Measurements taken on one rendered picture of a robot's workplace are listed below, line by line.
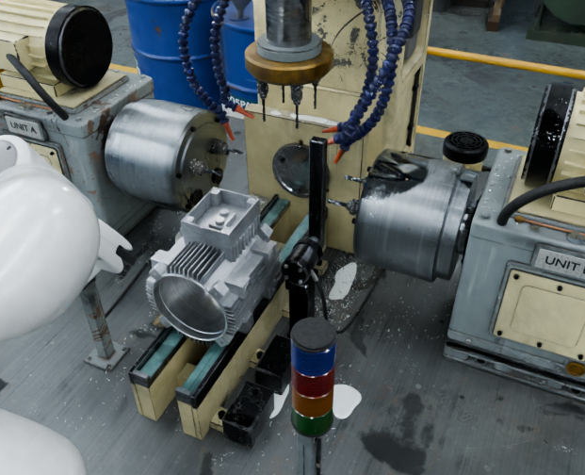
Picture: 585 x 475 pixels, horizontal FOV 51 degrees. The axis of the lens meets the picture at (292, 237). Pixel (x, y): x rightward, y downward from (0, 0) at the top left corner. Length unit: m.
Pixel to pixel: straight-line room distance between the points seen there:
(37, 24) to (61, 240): 1.15
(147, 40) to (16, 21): 1.78
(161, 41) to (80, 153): 1.81
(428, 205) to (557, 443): 0.50
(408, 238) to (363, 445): 0.39
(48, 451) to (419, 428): 0.90
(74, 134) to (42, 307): 1.08
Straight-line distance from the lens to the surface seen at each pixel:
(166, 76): 3.32
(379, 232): 1.20
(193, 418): 1.17
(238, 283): 1.08
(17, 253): 0.42
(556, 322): 1.22
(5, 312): 0.41
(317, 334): 0.80
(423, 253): 1.20
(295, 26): 1.22
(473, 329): 1.28
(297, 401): 0.88
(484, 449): 1.24
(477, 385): 1.32
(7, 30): 1.58
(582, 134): 1.10
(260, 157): 1.52
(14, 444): 0.43
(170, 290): 1.21
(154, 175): 1.41
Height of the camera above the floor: 1.81
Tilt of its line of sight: 39 degrees down
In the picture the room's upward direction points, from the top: 1 degrees counter-clockwise
